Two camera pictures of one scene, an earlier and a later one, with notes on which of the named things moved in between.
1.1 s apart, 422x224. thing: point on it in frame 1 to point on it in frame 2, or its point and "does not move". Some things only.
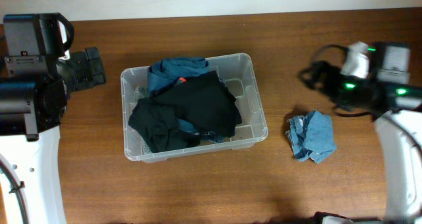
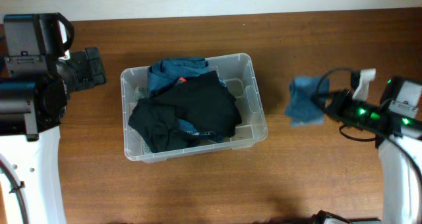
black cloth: x=204 y=103 does not move
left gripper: x=93 y=66 does not move
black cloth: x=159 y=125 does not move
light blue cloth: x=312 y=136 to x=301 y=109
